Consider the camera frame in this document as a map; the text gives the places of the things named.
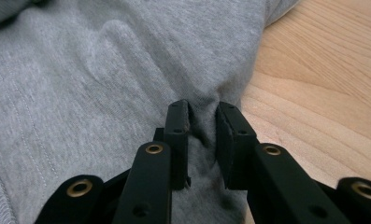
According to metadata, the grey sweatshirt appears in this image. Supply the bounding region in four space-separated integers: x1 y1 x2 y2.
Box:
0 0 303 224

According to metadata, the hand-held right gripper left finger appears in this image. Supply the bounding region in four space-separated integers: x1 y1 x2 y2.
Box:
163 99 193 191

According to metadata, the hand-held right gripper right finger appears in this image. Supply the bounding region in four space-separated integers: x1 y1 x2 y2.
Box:
215 101 261 191

